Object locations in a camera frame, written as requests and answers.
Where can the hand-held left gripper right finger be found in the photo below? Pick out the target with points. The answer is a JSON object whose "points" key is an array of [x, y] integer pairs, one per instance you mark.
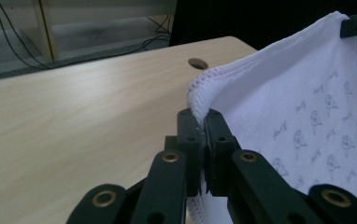
{"points": [[218, 155]]}

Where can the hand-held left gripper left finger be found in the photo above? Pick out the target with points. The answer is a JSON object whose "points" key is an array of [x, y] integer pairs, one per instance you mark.
{"points": [[195, 155]]}

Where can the white printed towel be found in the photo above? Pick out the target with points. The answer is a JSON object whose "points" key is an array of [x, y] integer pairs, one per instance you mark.
{"points": [[292, 93]]}

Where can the light wooden wall strip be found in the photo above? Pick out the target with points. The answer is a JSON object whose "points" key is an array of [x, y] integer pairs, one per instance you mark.
{"points": [[45, 31]]}

